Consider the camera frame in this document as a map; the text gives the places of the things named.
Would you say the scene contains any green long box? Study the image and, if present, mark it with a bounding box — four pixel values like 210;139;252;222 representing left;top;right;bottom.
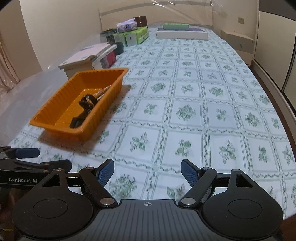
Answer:
163;23;189;31

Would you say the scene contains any brown small box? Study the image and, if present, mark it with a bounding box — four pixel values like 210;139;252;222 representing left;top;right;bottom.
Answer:
134;16;147;28

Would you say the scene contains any purple tissue pack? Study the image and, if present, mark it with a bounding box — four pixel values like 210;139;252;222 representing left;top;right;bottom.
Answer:
116;19;138;33

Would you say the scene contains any orange plastic tray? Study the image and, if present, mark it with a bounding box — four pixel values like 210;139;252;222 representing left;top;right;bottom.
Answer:
30;68;128;141

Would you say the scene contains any black strap watch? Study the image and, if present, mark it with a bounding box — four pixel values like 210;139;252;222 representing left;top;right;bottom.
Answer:
69;111;90;128

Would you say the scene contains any floral green white bedsheet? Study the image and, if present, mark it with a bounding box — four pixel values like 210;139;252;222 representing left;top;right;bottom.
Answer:
11;28;295;217

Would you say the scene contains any dark green round tin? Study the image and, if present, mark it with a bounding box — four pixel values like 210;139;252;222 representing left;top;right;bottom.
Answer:
99;29;124;55

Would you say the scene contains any pink book stack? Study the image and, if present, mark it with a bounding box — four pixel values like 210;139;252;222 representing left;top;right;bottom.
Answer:
59;43;117;79

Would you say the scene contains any beige curtain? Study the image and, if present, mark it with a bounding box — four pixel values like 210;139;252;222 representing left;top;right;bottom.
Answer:
0;37;20;92

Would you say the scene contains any wall switch plate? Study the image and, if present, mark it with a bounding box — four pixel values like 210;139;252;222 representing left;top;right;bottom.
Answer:
238;18;244;25

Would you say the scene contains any green tissue box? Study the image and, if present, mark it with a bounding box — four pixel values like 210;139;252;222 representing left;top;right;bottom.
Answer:
120;26;149;47

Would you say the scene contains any wooden headboard in plastic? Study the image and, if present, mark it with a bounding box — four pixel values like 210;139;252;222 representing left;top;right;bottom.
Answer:
99;1;213;30

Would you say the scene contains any beige bedside cabinet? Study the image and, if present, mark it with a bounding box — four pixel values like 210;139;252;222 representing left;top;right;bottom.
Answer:
221;30;255;66

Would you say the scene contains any white flat box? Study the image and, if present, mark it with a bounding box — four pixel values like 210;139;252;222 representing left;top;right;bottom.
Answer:
156;28;208;41

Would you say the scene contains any brown bead necklace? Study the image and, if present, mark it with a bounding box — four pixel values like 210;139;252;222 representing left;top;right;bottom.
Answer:
78;92;98;112

